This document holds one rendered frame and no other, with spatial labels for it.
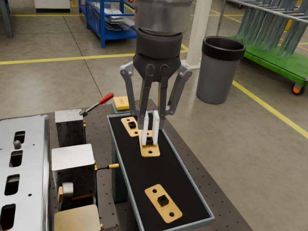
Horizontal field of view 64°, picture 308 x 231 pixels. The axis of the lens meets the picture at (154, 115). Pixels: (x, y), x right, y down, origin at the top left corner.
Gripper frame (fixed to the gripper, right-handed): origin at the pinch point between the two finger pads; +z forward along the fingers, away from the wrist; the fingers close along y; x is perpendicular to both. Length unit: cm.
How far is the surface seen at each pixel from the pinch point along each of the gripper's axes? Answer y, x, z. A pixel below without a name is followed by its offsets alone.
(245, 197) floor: -96, -71, 126
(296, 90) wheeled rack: -250, -236, 118
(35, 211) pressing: 26.9, -0.1, 25.8
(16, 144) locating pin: 37, -23, 24
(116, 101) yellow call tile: 6.5, -26.4, 9.8
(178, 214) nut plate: -4.4, 14.2, 9.5
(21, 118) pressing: 41, -40, 26
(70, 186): 17.2, 1.7, 15.1
